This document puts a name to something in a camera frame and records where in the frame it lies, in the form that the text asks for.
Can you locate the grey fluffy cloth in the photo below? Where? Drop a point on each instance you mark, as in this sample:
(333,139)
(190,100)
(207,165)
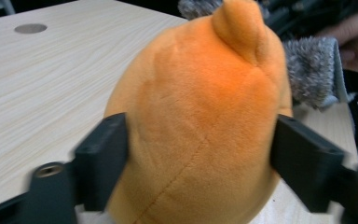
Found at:
(310,71)

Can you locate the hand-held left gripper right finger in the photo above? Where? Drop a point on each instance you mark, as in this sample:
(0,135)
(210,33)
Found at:
(307,161)

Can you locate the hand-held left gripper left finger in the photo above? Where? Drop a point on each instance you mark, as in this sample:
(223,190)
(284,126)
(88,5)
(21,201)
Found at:
(101,161)

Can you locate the orange plush toy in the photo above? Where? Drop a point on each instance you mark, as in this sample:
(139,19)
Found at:
(199,124)

